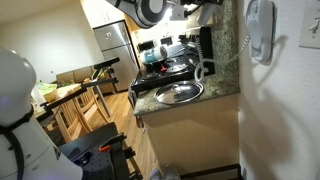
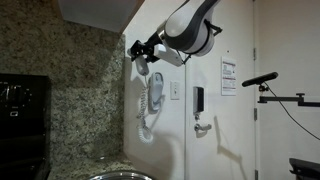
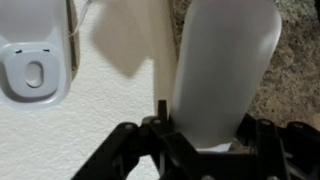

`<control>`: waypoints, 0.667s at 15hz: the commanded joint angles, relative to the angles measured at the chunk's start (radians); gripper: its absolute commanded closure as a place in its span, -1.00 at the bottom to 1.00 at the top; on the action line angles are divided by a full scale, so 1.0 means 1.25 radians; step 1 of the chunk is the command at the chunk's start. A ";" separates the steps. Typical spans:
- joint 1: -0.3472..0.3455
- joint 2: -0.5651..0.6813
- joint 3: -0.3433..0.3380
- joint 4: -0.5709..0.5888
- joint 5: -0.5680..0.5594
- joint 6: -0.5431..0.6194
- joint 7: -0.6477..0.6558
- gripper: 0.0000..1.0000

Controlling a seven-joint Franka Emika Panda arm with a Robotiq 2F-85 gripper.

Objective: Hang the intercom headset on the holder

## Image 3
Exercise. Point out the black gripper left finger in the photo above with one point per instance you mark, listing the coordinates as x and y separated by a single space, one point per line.
140 153

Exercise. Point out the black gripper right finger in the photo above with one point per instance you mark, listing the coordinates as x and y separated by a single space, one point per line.
290 153

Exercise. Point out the white intercom handset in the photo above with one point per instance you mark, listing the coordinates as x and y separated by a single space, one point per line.
226 66

